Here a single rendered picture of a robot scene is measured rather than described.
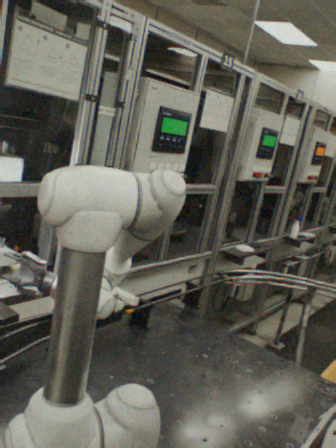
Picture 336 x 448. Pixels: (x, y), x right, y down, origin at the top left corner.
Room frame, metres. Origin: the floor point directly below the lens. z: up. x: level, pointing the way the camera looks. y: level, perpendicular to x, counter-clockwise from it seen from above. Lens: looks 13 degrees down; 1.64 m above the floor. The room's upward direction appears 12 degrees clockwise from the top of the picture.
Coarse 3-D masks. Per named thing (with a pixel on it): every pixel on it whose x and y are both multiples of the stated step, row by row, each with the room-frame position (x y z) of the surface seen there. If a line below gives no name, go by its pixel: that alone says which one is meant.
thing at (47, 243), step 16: (112, 0) 1.74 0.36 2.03; (128, 16) 1.82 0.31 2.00; (128, 64) 1.86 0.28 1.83; (128, 80) 1.88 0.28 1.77; (112, 160) 1.86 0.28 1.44; (48, 224) 1.87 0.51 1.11; (32, 240) 1.92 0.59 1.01; (48, 240) 1.86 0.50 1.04; (48, 256) 1.86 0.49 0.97; (32, 320) 1.82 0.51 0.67; (0, 336) 1.69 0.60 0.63; (16, 336) 1.76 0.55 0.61; (32, 336) 1.83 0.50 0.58
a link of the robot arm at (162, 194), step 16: (144, 176) 0.99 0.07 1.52; (160, 176) 0.97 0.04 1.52; (176, 176) 0.99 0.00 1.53; (144, 192) 0.95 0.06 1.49; (160, 192) 0.95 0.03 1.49; (176, 192) 0.96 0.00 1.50; (144, 208) 0.94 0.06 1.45; (160, 208) 0.96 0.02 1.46; (176, 208) 0.98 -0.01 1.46; (144, 224) 0.97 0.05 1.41; (160, 224) 1.00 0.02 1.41
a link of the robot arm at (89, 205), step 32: (64, 192) 0.87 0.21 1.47; (96, 192) 0.89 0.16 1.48; (128, 192) 0.93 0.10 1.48; (64, 224) 0.88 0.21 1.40; (96, 224) 0.89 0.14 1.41; (128, 224) 0.95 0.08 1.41; (64, 256) 0.91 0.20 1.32; (96, 256) 0.91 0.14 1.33; (64, 288) 0.90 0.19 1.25; (96, 288) 0.92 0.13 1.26; (64, 320) 0.89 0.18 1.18; (64, 352) 0.89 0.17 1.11; (64, 384) 0.89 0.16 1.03; (32, 416) 0.87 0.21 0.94; (64, 416) 0.87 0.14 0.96; (96, 416) 0.96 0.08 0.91
